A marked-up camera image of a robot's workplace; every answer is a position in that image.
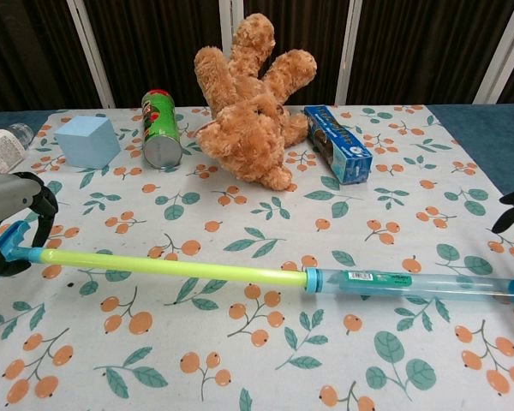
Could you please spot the blue yellow water pump toy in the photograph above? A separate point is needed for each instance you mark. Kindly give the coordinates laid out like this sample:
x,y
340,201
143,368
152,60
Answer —
x,y
197,267

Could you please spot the green chip can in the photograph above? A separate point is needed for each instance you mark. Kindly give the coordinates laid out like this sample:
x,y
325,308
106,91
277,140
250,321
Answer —
x,y
160,128

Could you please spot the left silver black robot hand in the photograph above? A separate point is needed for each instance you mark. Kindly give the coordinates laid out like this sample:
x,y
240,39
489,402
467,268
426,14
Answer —
x,y
8,194

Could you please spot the floral print tablecloth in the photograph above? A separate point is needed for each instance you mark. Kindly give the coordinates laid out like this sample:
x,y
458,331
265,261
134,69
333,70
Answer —
x,y
257,342

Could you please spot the white frame post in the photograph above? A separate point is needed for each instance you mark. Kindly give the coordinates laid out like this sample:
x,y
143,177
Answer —
x,y
349,51
90,51
230,21
503,51

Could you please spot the clear plastic bottle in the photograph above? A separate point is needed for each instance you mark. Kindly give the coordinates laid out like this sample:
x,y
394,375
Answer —
x,y
2,145

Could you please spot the light blue foam cube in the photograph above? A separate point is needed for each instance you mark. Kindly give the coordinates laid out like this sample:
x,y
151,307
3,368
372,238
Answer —
x,y
87,141

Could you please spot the blue cardboard box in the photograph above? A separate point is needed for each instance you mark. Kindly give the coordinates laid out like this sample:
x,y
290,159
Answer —
x,y
338,141

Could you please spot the brown plush teddy bear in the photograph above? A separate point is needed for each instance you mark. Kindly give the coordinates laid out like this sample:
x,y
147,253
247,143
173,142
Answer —
x,y
248,132

